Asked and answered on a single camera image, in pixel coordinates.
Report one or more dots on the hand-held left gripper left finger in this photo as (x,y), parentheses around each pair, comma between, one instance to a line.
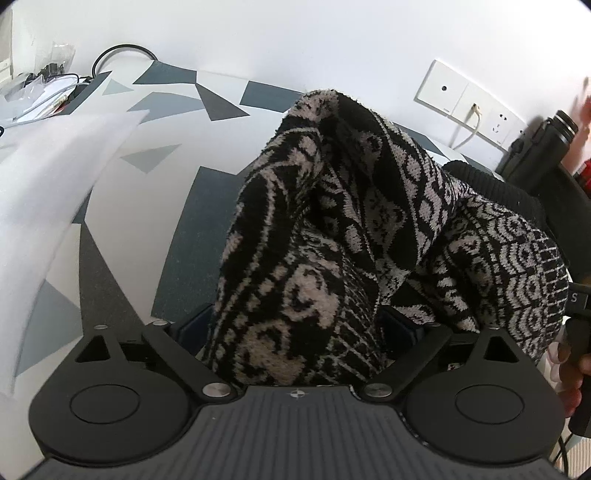
(194,327)

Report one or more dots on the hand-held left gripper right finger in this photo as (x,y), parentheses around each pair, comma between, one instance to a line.
(406,330)

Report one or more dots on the black white patterned sweater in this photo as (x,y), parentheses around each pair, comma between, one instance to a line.
(323,254)

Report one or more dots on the person's right hand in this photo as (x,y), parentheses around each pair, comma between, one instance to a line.
(571,399)

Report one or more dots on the geometric patterned table mat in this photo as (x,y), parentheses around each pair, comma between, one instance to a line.
(194,240)

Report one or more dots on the black bottle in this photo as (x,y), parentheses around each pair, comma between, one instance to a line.
(531,157)

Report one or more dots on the white foam sheet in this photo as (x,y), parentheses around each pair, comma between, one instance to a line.
(46,194)

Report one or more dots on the clear plastic bag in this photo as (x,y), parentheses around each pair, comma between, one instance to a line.
(62,55)

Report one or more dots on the white power wall outlet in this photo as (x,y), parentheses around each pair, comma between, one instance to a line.
(501,122)

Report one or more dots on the white wall socket panel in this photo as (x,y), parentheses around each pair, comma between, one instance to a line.
(438,85)

